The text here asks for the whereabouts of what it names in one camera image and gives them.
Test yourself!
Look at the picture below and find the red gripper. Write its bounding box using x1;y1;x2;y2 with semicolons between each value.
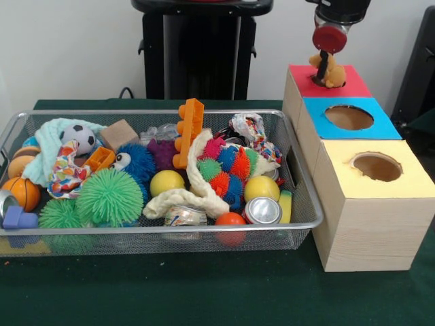
313;24;348;86

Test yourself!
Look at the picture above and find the tan plush dog toy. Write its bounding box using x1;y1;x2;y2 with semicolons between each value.
309;53;347;90

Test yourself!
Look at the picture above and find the orange plastic tray block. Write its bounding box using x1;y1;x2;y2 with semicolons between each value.
172;98;205;169

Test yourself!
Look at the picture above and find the wooden box with three holes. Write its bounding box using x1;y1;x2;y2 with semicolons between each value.
282;65;435;272

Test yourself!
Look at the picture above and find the black floor stand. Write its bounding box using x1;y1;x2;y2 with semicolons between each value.
393;5;435;137

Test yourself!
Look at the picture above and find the yellow ball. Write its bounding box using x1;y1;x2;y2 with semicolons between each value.
150;170;186;198
243;175;280;203

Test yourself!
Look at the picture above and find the cream waffle cloth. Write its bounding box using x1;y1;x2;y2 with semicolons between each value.
143;129;230;219

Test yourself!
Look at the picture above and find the blue furry googly-eyed toy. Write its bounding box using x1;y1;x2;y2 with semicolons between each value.
112;143;157;204

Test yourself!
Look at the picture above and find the large green spiky ball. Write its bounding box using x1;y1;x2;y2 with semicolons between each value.
76;168;144;228

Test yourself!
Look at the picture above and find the small soccer ball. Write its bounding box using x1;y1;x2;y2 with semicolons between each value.
61;124;96;156

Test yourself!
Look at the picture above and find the green cloth table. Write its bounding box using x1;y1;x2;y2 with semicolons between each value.
0;98;435;326

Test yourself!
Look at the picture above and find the colourful polka-dot cloth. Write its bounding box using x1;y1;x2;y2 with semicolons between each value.
46;141;89;200

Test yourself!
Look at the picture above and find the mint green cloth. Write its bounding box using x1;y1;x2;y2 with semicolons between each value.
22;117;106;187

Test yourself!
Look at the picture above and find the green spiky googly-eyed toy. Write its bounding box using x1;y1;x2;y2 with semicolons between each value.
39;198;81;230

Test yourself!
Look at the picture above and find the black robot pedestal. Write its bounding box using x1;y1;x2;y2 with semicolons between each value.
131;0;276;101

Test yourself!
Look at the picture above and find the wire mesh bin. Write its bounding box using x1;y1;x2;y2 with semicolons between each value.
0;109;326;256

